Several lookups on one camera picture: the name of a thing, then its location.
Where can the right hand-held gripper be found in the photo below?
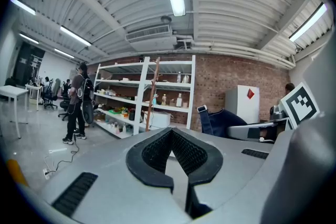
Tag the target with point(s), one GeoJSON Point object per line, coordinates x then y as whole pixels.
{"type": "Point", "coordinates": [300, 106]}

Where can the ceiling air conditioner unit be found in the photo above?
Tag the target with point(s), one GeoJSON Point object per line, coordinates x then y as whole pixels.
{"type": "Point", "coordinates": [152, 38]}

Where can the small white table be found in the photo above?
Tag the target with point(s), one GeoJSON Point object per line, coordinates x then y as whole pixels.
{"type": "Point", "coordinates": [34, 86]}

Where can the yellow object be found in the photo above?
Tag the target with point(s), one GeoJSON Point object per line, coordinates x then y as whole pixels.
{"type": "Point", "coordinates": [15, 171]}

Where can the black office chair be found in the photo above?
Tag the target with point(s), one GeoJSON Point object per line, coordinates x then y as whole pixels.
{"type": "Point", "coordinates": [64, 105]}
{"type": "Point", "coordinates": [52, 94]}

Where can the white storage box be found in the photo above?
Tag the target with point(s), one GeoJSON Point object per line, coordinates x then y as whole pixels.
{"type": "Point", "coordinates": [160, 119]}

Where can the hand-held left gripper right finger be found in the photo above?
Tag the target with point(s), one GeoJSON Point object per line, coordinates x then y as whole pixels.
{"type": "Point", "coordinates": [210, 165]}

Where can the white cabinet with red mark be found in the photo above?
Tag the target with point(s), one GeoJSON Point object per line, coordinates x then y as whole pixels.
{"type": "Point", "coordinates": [242, 102]}

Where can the white power strip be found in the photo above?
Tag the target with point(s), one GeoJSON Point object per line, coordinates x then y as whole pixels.
{"type": "Point", "coordinates": [46, 173]}

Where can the wooden coat rack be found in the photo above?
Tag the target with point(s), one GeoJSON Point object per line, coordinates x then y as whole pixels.
{"type": "Point", "coordinates": [152, 91]}

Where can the white metal shelf unit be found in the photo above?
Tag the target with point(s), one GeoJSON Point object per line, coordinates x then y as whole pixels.
{"type": "Point", "coordinates": [168, 86]}

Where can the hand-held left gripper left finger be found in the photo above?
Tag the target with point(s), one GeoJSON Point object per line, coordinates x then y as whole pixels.
{"type": "Point", "coordinates": [135, 162]}

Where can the clear plastic bottle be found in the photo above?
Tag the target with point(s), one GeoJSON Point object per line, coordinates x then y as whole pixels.
{"type": "Point", "coordinates": [179, 100]}

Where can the large white table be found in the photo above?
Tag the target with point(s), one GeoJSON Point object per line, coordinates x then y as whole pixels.
{"type": "Point", "coordinates": [13, 91]}

